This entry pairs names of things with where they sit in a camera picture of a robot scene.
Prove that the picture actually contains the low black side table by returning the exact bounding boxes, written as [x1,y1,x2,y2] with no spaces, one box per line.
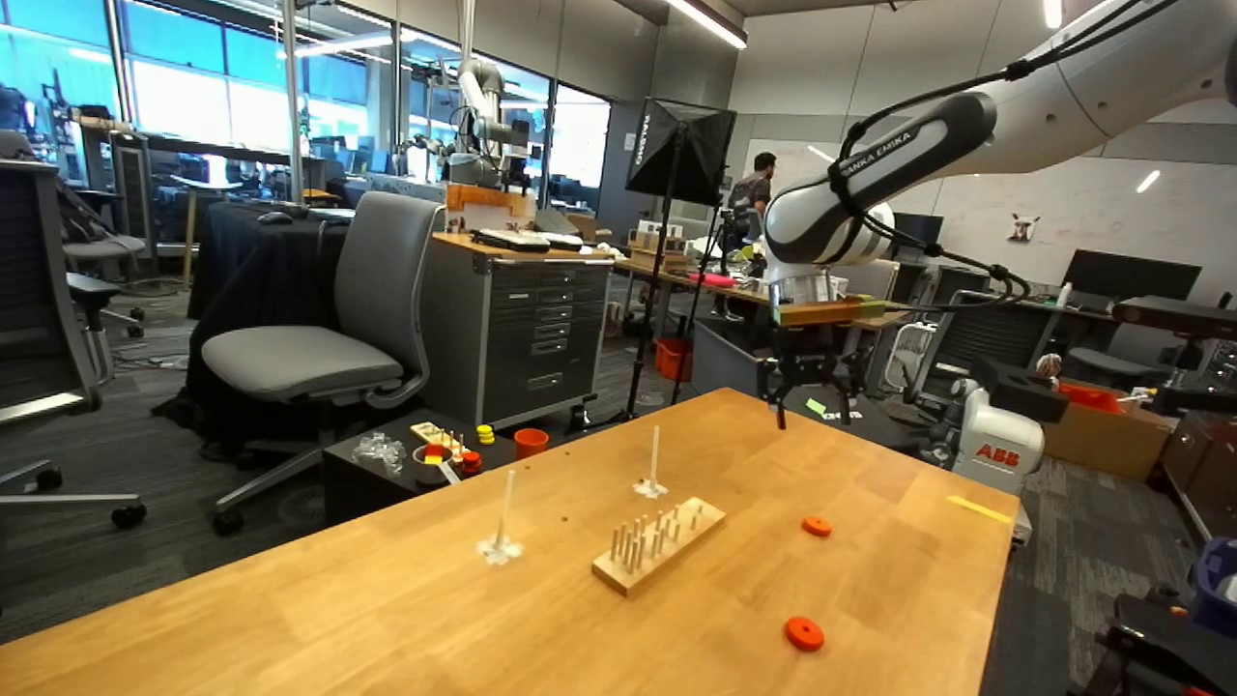
[319,417,596,520]

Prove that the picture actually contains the black office chair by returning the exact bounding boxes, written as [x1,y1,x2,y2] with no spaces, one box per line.
[0,157,152,536]

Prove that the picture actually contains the grey office chair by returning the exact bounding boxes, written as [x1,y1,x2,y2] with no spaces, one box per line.
[198,189,444,537]

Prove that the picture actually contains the dark tilted monitor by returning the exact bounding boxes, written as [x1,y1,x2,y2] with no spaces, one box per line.
[919,285,1075,392]

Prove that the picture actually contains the black cloth covered table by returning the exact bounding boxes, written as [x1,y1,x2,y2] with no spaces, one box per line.
[152,199,358,443]

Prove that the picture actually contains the white trays on cabinet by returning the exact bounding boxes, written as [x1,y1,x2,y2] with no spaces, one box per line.
[466,225,590,256]

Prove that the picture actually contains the black case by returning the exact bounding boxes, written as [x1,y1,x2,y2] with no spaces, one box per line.
[1095,592,1237,696]

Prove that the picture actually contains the light wooden block strip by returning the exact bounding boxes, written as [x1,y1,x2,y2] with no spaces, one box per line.
[406,417,479,458]

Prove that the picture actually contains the wooden peg board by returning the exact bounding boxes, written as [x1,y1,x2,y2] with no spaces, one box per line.
[587,490,728,596]

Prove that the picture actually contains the person in dark shirt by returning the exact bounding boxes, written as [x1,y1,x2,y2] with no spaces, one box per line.
[720,148,781,247]

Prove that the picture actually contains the clear plastic bag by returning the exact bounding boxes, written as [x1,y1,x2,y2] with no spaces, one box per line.
[348,431,408,476]

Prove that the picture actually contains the black softbox light on stand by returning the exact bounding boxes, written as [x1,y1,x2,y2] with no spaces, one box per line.
[624,105,741,421]

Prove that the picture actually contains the black monitor by whiteboard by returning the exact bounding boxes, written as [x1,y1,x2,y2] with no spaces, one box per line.
[888,208,948,256]

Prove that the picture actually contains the orange item on cardboard box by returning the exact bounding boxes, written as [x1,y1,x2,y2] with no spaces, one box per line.
[1056,381,1130,417]

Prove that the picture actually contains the white peg stand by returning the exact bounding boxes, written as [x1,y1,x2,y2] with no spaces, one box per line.
[630,421,671,503]

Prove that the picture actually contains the orange bucket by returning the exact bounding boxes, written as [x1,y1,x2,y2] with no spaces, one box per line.
[652,336,697,386]

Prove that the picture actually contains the grey drawer cabinet wood top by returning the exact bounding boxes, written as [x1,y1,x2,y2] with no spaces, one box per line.
[421,229,620,438]

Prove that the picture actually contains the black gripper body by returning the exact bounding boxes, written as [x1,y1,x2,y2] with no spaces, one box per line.
[767,302,858,386]

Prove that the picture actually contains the wide black monitor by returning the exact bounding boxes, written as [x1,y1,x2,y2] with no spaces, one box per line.
[1064,247,1206,307]

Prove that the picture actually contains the green paper strip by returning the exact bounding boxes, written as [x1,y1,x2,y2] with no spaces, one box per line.
[803,394,866,427]

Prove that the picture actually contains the orange wooden crate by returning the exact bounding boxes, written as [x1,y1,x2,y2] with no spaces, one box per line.
[442,184,536,235]

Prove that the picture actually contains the cardboard box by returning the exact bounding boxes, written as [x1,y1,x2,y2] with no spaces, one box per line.
[1038,400,1180,488]

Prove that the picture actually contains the long wooden desk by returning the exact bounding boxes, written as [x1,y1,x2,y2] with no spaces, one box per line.
[616,247,919,372]

